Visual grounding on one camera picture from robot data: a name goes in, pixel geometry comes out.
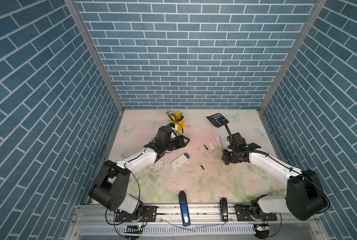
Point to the blue black clamp handle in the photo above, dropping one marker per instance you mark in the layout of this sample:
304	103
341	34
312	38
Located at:
184	208

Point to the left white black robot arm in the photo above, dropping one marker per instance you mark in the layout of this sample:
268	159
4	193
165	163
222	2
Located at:
109	188

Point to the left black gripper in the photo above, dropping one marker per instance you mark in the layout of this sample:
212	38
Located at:
180	141

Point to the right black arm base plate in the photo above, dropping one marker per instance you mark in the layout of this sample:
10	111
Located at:
246	213

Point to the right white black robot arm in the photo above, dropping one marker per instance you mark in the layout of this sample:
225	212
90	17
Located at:
304	193

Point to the bundle of pencils in cup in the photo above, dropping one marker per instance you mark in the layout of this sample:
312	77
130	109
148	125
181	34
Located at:
171	115

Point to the aluminium front rail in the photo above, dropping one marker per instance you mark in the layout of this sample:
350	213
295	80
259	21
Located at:
198	214

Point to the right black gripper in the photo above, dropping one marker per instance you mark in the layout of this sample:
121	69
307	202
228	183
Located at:
225	158

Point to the white remote control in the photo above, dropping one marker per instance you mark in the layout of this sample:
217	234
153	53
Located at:
179	161

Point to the yellow metal pen cup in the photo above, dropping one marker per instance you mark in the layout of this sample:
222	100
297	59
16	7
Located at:
178	123

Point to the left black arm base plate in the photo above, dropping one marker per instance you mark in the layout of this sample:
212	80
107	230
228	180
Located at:
149	212

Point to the black desk calculator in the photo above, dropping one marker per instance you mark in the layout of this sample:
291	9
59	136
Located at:
218	120

